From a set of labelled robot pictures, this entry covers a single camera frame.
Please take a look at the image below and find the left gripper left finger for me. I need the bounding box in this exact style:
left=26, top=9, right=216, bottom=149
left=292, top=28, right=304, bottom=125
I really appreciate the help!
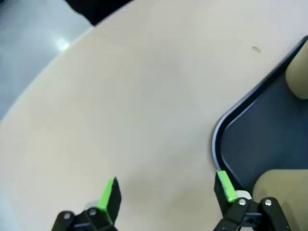
left=51, top=177, right=123, bottom=231

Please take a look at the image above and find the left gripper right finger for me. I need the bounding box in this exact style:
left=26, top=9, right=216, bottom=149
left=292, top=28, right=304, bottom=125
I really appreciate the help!
left=213, top=170, right=293, bottom=231

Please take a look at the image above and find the tan plastic cup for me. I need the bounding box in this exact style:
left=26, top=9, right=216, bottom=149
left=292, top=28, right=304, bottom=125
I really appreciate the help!
left=285, top=44, right=308, bottom=100
left=251, top=169, right=308, bottom=231

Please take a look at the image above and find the person in black cardigan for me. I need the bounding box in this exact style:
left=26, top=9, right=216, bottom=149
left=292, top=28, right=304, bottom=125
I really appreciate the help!
left=64, top=0, right=135, bottom=26

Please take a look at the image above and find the black plastic serving tray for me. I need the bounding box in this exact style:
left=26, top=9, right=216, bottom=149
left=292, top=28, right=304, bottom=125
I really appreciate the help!
left=211, top=35, right=308, bottom=193

